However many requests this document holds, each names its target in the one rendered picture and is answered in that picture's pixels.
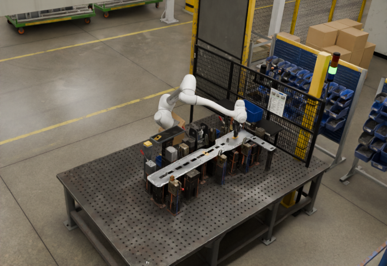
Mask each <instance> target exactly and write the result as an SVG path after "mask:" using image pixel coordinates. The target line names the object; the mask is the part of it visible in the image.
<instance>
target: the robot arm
mask: <svg viewBox="0 0 387 266"><path fill-rule="evenodd" d="M195 89H196V79H195V77H194V76H193V75H191V74H188V75H186V76H185V77H184V79H183V81H182V83H181V85H180V87H179V88H178V89H177V90H175V91H174V92H173V93H172V94H171V95H170V94H164V95H162V96H161V98H160V102H159V106H158V112H157V113H156V114H155V115H154V120H155V122H156V123H157V124H158V125H159V126H160V127H162V128H163V129H164V130H166V129H168V128H171V127H173V126H175V125H178V124H179V123H180V122H179V121H177V120H176V119H174V118H173V117H172V114H171V112H172V109H173V107H174V106H175V104H176V101H178V100H180V101H181V102H183V103H185V104H189V105H206V106H209V107H212V108H214V109H216V110H218V111H220V112H221V113H223V114H225V115H228V116H231V117H232V118H233V119H234V121H232V123H233V130H234V136H236V137H237V136H238V133H239V132H240V131H241V127H242V125H241V123H244V122H245V121H246V118H247V115H246V111H245V103H244V101H243V100H237V101H236V103H235V107H234V111H230V110H227V109H225V108H224V107H222V106H220V105H218V104H216V103H215V102H213V101H210V100H208V99H205V98H202V97H199V96H196V95H195ZM236 128H237V131H236ZM236 137H235V138H236Z"/></svg>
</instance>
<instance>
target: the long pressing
mask: <svg viewBox="0 0 387 266"><path fill-rule="evenodd" d="M233 136H234V131H232V132H230V133H228V134H226V135H224V136H222V137H220V138H218V139H216V141H215V145H214V146H212V147H210V148H208V149H199V150H196V151H195V152H193V153H191V154H189V155H187V156H185V157H183V158H182V159H180V160H178V161H176V162H174V163H172V164H170V165H168V166H166V167H164V168H162V169H160V170H158V171H156V172H154V173H153V174H151V175H149V176H148V177H147V179H148V180H149V181H150V182H151V183H152V184H153V185H155V186H156V187H162V186H164V185H165V184H167V183H169V179H170V176H171V175H174V178H178V177H180V176H182V175H184V174H185V173H187V172H189V171H190V170H192V169H194V168H196V167H198V166H200V165H201V164H203V163H205V162H207V161H209V160H211V159H212V158H214V157H216V156H217V155H218V151H219V150H220V149H222V150H223V151H222V153H223V152H225V151H230V150H233V149H234V148H236V147H238V146H239V145H241V144H242V141H243V139H244V138H245V137H247V140H246V142H247V141H248V140H250V138H253V137H254V136H253V135H252V134H250V133H249V132H247V131H245V130H243V129H241V131H240V132H239V133H238V136H239V137H238V138H235V139H233V138H232V137H233ZM227 138H229V142H226V139H227ZM223 143H224V144H225V145H223V146H222V145H221V144H223ZM217 146H219V148H217V149H216V148H215V147H217ZM211 149H214V151H212V152H210V153H209V155H208V156H206V155H204V156H202V157H200V158H197V157H198V156H200V155H202V154H203V153H202V152H203V151H205V152H207V151H209V150H211ZM194 158H196V159H197V160H195V161H193V162H191V160H192V159H194ZM187 162H189V164H188V165H185V166H184V165H183V164H185V163H187ZM179 166H181V167H182V168H180V169H178V170H176V168H178V167H179ZM172 170H173V171H174V172H173V173H171V174H168V175H166V172H170V171H172ZM163 175H166V176H165V177H163V178H159V177H161V176H163Z"/></svg>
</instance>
